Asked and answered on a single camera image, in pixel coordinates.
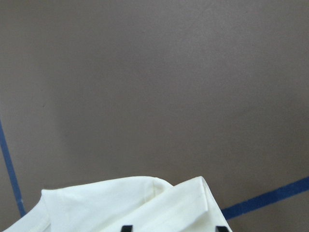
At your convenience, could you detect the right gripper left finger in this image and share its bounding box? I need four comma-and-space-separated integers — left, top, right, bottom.
121, 225, 133, 232

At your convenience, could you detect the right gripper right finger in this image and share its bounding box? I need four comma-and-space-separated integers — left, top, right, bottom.
216, 226, 229, 232

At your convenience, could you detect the cream long-sleeve cat shirt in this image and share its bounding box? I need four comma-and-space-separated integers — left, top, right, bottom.
8, 176, 231, 232

